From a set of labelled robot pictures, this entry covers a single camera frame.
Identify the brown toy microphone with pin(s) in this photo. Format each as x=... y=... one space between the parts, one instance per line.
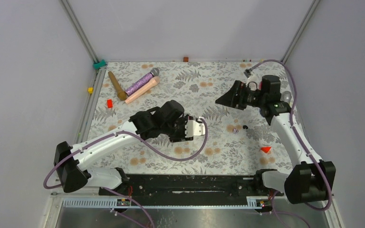
x=120 y=92

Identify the pink toy microphone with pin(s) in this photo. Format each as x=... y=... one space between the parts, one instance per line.
x=149 y=85

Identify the yellow small block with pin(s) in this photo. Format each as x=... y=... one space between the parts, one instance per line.
x=90 y=90

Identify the silver toy microphone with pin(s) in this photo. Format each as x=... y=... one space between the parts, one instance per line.
x=286 y=96

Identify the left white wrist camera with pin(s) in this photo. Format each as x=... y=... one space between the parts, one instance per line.
x=194 y=127

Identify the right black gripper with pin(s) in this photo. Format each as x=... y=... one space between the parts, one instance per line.
x=230 y=99

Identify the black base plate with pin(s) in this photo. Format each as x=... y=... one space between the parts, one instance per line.
x=192 y=190

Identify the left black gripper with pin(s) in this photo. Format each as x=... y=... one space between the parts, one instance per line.
x=182 y=137

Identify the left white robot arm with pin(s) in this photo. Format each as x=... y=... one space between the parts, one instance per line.
x=74 y=164

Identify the teal corner bracket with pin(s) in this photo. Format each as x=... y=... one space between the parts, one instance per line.
x=99 y=64

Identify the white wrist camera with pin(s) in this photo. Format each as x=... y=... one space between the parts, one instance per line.
x=194 y=127
x=251 y=78

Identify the red triangle block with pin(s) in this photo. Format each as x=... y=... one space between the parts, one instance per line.
x=266 y=149

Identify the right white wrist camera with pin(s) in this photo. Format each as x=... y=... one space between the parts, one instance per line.
x=251 y=78

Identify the red small block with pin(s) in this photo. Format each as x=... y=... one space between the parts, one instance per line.
x=109 y=103

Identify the purple glitter toy microphone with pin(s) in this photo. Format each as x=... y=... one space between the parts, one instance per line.
x=142 y=81

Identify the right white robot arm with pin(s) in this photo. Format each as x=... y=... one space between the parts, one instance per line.
x=311 y=178

